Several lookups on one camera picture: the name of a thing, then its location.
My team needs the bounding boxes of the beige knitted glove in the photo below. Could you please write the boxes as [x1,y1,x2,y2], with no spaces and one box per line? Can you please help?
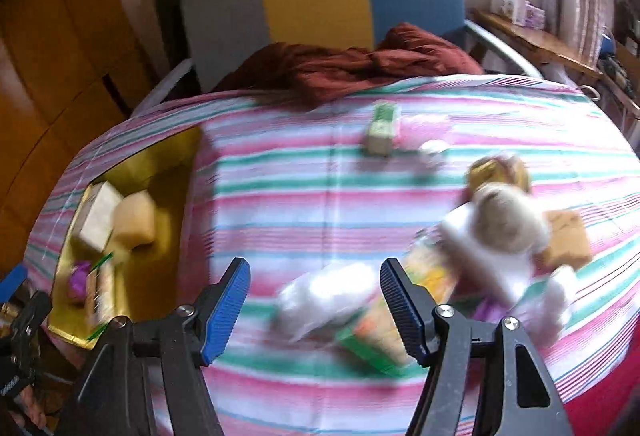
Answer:
[470,183,551,257]

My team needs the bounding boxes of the small purple item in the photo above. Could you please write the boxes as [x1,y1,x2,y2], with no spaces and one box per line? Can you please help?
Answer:
[472,298,506,327]

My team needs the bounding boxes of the yellow sponge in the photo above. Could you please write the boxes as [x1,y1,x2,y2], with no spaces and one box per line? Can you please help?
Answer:
[112,191,156,247]

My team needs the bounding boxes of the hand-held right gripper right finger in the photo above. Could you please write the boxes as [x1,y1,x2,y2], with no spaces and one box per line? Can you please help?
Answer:
[379,257,576,436]

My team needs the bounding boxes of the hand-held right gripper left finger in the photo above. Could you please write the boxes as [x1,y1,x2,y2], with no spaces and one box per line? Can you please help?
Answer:
[57,257,252,436]

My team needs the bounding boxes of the orange snack packet green edge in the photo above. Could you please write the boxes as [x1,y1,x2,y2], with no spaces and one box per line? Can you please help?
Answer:
[336,236,458,378]
[85,253,118,332]

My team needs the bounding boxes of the striped bedsheet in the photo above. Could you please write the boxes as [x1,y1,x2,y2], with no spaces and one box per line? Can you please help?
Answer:
[22,73,640,436]

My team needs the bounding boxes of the beige carton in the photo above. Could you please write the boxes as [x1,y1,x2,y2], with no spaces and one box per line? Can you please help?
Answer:
[75,181,123,252]

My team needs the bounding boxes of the black upright panel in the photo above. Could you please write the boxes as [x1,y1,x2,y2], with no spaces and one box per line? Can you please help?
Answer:
[152,0,188,67]

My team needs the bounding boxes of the white carton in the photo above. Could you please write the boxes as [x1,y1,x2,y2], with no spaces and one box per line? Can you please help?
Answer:
[490,0,527,24]

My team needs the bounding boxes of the grey bed rail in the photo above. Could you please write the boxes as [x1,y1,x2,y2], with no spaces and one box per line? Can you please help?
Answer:
[465,18,546,79]
[135,61,193,114]

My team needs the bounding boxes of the brown box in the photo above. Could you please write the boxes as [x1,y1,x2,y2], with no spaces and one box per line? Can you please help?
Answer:
[540,210,593,272]

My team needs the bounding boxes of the purple packet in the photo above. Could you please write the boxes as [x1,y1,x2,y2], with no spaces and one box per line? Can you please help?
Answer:
[67,261,93,304]

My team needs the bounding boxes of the yellow toy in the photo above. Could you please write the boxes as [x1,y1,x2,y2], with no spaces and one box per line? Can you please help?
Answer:
[467,155,531,197]

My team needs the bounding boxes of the small white plastic bundle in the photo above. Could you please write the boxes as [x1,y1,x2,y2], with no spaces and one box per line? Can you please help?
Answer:
[417,139,448,172]

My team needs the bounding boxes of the person's left hand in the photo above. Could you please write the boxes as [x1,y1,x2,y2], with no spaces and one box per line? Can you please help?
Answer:
[21,392,49,433]

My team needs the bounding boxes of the white box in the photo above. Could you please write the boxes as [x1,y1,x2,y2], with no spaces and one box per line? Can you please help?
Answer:
[440,203,536,307]

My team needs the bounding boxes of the grey yellow blue headboard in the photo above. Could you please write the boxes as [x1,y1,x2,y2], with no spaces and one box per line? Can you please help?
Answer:
[180,0,468,94]

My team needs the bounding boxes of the wooden desk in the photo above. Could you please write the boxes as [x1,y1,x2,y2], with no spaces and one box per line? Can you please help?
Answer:
[472,8,603,79]

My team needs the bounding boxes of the white soft item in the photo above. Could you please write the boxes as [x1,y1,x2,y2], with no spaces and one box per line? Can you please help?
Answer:
[530,266,576,347]

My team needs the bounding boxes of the cluttered white rack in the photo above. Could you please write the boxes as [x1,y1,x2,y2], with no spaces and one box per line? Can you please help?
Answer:
[600,6,640,119]

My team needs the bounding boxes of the wooden wardrobe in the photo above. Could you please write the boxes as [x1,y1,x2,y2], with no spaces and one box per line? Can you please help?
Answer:
[0,0,156,277]

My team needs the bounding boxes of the small green box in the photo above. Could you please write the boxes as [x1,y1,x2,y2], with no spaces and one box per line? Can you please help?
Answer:
[365,101,403,157]

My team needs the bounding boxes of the pink carton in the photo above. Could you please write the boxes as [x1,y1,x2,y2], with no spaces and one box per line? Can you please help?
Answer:
[522,3,547,28]

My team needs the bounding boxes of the pink ribbed roll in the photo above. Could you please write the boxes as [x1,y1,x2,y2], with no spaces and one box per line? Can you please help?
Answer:
[400,113,451,149]

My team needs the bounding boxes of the pink red quilt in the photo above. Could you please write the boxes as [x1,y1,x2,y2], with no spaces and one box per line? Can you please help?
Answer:
[565,308,640,436]

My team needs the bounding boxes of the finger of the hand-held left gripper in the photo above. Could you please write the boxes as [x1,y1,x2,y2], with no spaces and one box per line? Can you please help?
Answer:
[0,264,53,363]

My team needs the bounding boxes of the clear plastic-wrapped bundle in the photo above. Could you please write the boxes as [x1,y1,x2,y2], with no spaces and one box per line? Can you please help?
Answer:
[277,261,381,342]

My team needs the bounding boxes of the gold box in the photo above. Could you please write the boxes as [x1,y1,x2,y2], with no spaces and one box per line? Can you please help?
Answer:
[47,126,203,349]

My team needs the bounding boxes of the dark red blanket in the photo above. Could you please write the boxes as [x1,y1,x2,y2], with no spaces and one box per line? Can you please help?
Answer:
[212,22,483,107]

